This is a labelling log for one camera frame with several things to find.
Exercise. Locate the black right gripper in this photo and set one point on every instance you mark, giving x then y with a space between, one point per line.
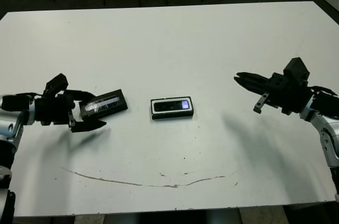
288 97

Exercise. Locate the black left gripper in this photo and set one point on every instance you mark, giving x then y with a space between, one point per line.
53 110

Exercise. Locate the black printed box lid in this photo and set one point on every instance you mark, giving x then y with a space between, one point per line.
106 103

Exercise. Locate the black phone-like camera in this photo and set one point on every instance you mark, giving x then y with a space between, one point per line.
169 106

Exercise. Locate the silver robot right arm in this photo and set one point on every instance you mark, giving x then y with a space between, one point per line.
328 128

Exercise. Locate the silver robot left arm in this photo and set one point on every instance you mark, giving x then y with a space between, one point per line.
18 102

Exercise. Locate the black box base white insert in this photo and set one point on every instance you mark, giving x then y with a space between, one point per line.
172 116

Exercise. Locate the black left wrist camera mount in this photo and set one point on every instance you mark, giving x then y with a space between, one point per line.
57 83

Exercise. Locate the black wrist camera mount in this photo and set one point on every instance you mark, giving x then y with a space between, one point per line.
296 70
57 83

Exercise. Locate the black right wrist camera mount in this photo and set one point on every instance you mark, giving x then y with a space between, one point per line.
296 70

